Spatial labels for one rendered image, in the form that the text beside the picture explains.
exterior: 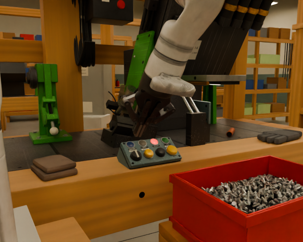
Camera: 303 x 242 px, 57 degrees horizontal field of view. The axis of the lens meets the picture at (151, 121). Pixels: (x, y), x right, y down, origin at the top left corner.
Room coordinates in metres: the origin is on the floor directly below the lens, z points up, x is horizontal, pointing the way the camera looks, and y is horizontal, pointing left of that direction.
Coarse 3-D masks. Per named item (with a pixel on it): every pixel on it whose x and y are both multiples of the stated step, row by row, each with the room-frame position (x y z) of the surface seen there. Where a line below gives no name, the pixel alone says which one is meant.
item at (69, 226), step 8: (48, 224) 0.49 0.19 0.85; (56, 224) 0.49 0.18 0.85; (64, 224) 0.49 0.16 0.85; (72, 224) 0.49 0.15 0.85; (40, 232) 0.46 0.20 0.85; (48, 232) 0.46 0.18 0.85; (56, 232) 0.46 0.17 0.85; (64, 232) 0.46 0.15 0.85; (72, 232) 0.46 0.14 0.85; (80, 232) 0.46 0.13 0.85; (40, 240) 0.44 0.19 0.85; (48, 240) 0.44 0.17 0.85; (56, 240) 0.44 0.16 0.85; (64, 240) 0.44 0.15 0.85; (72, 240) 0.44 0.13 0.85; (80, 240) 0.44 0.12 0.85; (88, 240) 0.44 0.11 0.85
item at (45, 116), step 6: (54, 96) 1.00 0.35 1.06; (42, 102) 0.98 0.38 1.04; (48, 102) 0.98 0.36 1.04; (54, 102) 0.99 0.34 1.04; (42, 108) 0.98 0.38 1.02; (48, 108) 0.97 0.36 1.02; (54, 108) 1.00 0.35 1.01; (42, 114) 0.97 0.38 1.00; (48, 114) 0.94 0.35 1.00; (54, 114) 0.95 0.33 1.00; (42, 120) 0.96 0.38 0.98; (48, 120) 0.93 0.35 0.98; (54, 120) 0.94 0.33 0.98; (48, 126) 0.95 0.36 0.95
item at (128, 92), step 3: (126, 87) 0.90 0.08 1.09; (129, 87) 0.90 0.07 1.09; (132, 87) 0.91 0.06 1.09; (135, 87) 0.92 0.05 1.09; (126, 90) 0.90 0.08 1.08; (129, 90) 0.89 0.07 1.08; (132, 90) 0.90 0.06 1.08; (126, 93) 0.90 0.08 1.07; (129, 93) 0.90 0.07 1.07; (132, 93) 0.89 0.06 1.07; (120, 99) 0.93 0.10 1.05; (120, 102) 0.92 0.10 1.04; (123, 102) 0.92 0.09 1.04; (120, 105) 0.92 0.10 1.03; (123, 105) 0.92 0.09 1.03; (123, 108) 0.92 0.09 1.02
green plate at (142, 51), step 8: (152, 32) 0.94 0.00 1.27; (136, 40) 1.03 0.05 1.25; (144, 40) 0.97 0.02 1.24; (152, 40) 0.94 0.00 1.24; (136, 48) 1.01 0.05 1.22; (144, 48) 0.95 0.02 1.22; (152, 48) 0.95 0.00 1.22; (136, 56) 0.99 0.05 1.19; (144, 56) 0.94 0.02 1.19; (136, 64) 0.98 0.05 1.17; (144, 64) 0.92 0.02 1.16; (128, 72) 1.02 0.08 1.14; (136, 72) 0.96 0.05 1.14; (128, 80) 1.00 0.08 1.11; (136, 80) 0.94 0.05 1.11
